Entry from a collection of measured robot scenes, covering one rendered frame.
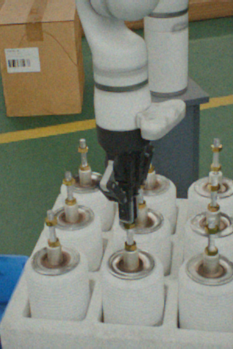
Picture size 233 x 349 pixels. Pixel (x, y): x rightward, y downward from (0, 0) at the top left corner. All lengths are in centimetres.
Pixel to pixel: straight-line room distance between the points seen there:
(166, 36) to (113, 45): 58
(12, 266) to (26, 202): 41
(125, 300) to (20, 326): 17
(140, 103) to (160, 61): 57
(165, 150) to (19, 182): 47
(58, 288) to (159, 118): 32
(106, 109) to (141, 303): 31
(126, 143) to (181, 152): 63
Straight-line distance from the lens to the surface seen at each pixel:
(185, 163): 150
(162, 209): 118
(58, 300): 101
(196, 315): 99
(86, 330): 101
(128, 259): 98
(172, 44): 140
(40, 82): 209
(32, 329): 102
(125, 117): 84
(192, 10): 299
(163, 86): 143
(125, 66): 82
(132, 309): 100
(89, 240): 110
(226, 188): 119
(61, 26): 202
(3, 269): 130
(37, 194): 169
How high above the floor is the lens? 86
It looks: 30 degrees down
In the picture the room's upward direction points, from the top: 3 degrees counter-clockwise
